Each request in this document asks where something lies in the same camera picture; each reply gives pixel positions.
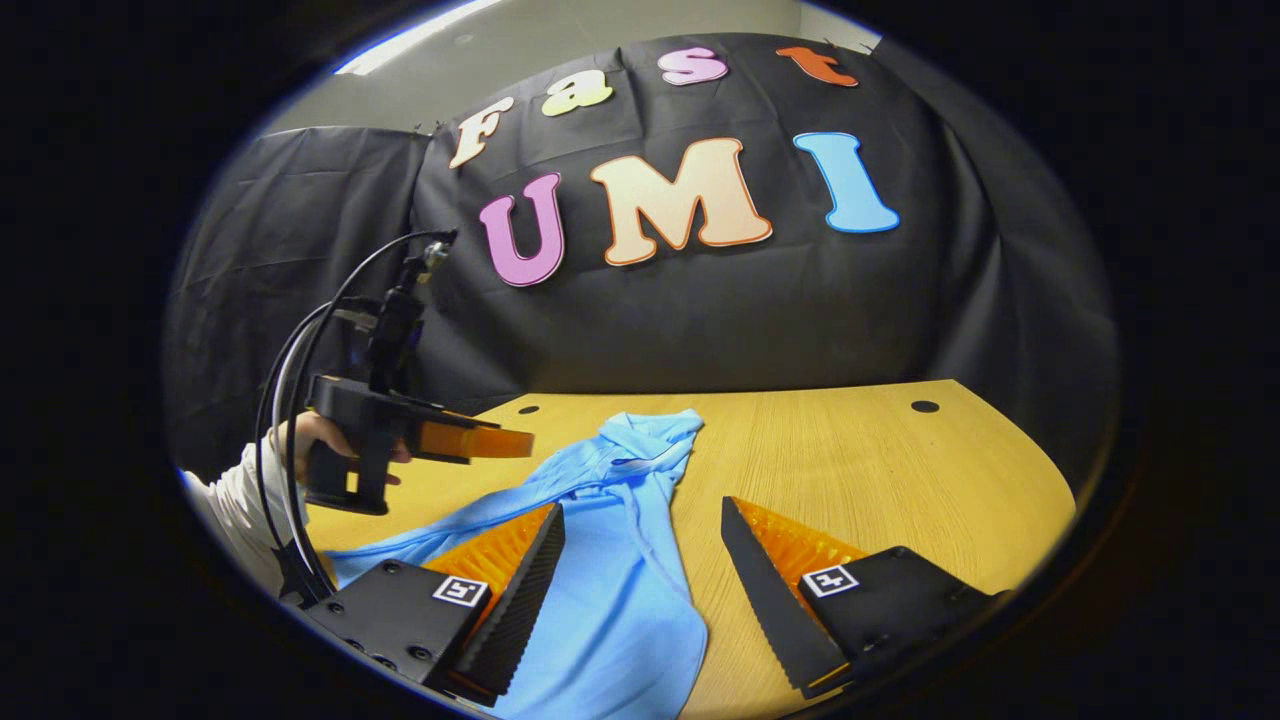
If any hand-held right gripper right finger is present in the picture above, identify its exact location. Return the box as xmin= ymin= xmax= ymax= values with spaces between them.
xmin=720 ymin=495 xmax=1011 ymax=701

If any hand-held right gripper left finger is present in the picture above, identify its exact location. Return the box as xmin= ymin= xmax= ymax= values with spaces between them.
xmin=300 ymin=503 xmax=566 ymax=708

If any light blue polo T-shirt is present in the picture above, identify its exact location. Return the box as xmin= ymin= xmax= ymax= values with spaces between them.
xmin=325 ymin=408 xmax=709 ymax=720

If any black backdrop cloth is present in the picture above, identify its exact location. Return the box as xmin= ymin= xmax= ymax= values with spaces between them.
xmin=162 ymin=32 xmax=1119 ymax=481

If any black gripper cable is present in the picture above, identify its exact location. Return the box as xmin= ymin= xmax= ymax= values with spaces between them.
xmin=280 ymin=230 xmax=459 ymax=603
xmin=253 ymin=300 xmax=351 ymax=601

